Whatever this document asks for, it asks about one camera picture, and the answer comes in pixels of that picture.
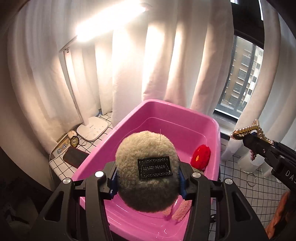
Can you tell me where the pink strawberry plush headband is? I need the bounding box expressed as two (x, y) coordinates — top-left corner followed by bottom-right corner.
(162, 144), (211, 222)

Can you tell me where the black smartphone red case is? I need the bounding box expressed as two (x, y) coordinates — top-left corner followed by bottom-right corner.
(63, 147), (89, 168)

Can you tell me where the white desk lamp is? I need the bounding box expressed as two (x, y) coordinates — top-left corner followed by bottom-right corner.
(60, 1), (149, 142)

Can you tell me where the white sheer curtain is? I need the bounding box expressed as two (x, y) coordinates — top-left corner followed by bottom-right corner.
(1, 1), (295, 185)

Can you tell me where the person hand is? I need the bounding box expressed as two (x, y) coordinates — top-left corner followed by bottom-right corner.
(265, 191), (295, 240)

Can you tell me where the beige plush pouch keychain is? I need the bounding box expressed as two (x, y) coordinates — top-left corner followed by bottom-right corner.
(115, 131), (180, 212)

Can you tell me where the large thin metal bangle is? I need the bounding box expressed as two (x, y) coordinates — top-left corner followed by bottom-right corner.
(246, 173), (257, 187)

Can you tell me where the small cream round object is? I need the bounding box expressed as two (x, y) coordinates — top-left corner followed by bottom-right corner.
(67, 130), (77, 139)

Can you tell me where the pearl hair claw clip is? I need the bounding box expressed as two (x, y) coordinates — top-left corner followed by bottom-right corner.
(230, 119), (274, 161)

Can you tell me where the flat labelled box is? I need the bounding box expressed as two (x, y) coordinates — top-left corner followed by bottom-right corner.
(50, 136), (70, 161)

